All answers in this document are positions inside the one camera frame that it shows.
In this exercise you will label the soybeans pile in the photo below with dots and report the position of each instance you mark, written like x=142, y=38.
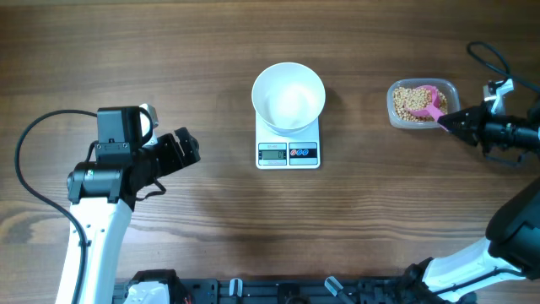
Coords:
x=402, y=95

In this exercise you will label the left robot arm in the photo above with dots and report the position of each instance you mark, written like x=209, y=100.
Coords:
x=103, y=194

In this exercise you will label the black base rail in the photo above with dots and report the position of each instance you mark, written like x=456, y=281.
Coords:
x=237, y=291

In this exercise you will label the white digital kitchen scale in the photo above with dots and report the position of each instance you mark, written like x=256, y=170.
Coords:
x=299, y=150

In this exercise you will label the pink measuring scoop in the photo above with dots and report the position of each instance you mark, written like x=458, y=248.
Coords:
x=428, y=108

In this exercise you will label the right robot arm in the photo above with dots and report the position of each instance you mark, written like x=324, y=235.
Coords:
x=510, y=248

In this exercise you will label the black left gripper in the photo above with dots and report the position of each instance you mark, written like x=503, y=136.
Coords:
x=175, y=159

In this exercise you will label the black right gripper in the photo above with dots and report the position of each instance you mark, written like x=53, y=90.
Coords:
x=477, y=116

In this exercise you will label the white bowl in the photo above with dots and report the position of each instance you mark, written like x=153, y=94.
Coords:
x=288, y=96

